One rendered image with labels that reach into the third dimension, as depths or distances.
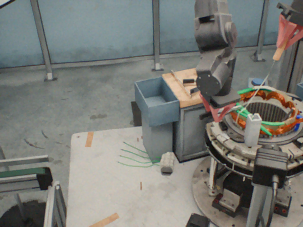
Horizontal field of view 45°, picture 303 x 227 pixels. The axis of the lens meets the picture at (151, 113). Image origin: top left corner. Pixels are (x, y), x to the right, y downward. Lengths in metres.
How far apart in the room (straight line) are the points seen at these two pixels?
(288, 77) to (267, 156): 1.03
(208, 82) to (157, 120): 0.47
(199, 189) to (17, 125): 2.02
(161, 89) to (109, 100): 1.77
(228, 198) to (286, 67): 0.60
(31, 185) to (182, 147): 0.60
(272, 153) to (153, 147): 0.83
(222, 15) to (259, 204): 0.41
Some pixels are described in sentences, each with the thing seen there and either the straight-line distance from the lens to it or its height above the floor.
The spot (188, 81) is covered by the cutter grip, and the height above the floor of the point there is 1.09.
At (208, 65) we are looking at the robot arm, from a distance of 0.78.
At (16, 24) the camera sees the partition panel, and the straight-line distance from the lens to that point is 3.37.
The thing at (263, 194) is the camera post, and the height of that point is 1.33.
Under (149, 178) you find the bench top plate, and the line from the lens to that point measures 1.34.
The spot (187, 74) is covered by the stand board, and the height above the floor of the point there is 1.06.
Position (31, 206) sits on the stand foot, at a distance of 2.38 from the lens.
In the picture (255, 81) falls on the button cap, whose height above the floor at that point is 1.04.
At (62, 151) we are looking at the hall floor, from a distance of 2.69.
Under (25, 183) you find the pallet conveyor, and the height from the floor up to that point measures 0.72.
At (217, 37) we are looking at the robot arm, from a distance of 0.81.
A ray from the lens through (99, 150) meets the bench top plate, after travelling 1.47.
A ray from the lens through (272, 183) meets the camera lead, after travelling 0.53.
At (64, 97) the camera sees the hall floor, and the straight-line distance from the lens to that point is 3.25.
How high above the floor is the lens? 1.76
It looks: 37 degrees down
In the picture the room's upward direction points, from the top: 2 degrees counter-clockwise
